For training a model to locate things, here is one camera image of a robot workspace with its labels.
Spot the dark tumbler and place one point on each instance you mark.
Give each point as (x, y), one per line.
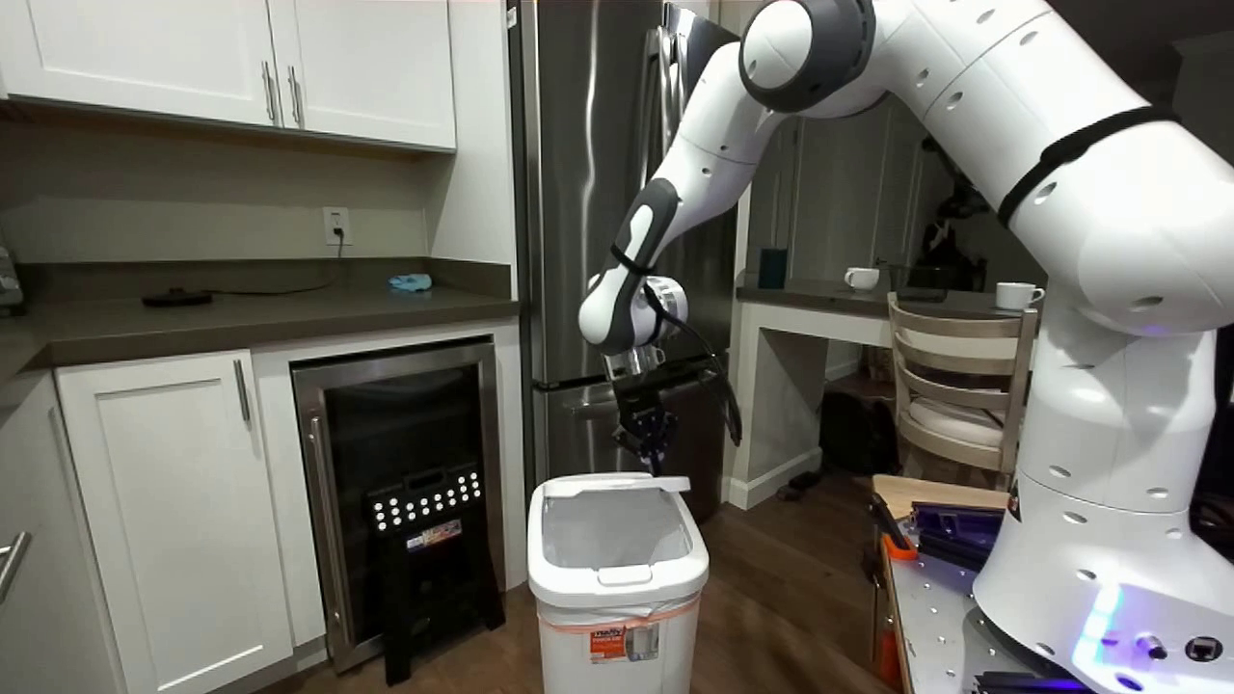
(773, 267)

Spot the white cup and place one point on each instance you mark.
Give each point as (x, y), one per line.
(1016, 294)

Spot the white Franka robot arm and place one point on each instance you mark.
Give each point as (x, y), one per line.
(1082, 234)

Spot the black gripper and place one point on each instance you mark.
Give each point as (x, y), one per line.
(641, 403)

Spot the small white bowl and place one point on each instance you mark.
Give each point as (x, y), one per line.
(862, 279)

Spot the white wall outlet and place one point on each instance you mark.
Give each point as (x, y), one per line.
(338, 228)

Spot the robot mounting cart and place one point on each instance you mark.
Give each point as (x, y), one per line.
(947, 602)

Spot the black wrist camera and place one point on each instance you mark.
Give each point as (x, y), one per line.
(578, 381)

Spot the white trash bin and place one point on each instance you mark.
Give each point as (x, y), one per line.
(618, 602)

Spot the stainless steel refrigerator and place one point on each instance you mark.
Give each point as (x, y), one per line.
(592, 195)

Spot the stainless glass-door beverage cooler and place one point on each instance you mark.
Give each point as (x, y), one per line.
(397, 437)

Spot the black folding step stool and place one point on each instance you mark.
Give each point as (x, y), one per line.
(429, 563)

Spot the blue cloth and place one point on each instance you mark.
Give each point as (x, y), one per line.
(410, 285)

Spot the white upper cabinet door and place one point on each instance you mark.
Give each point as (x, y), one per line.
(367, 73)
(138, 61)

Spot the white base cabinet door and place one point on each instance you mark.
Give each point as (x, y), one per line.
(173, 527)

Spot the wooden ladder-back chair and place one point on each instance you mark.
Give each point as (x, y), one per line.
(956, 387)

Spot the white desk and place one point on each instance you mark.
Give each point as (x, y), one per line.
(793, 387)

